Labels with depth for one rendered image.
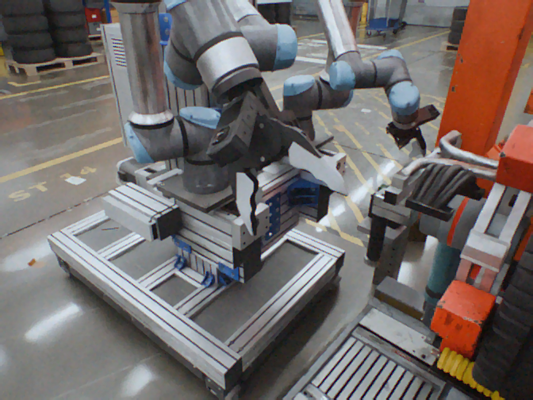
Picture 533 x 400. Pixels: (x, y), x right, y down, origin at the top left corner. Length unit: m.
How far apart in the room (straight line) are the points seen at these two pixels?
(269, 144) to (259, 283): 1.27
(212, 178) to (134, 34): 0.43
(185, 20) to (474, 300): 0.65
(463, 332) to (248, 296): 1.06
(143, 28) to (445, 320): 0.86
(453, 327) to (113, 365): 1.39
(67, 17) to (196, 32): 7.42
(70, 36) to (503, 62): 7.27
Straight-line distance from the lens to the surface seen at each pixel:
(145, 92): 1.01
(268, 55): 0.66
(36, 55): 7.68
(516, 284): 0.73
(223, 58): 0.51
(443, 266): 1.24
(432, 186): 0.83
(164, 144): 1.05
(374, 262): 0.99
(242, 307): 1.61
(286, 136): 0.48
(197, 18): 0.53
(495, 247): 0.77
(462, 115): 1.43
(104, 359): 1.84
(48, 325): 2.08
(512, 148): 0.74
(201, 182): 1.13
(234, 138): 0.41
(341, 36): 1.13
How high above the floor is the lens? 1.37
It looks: 31 degrees down
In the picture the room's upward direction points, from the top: straight up
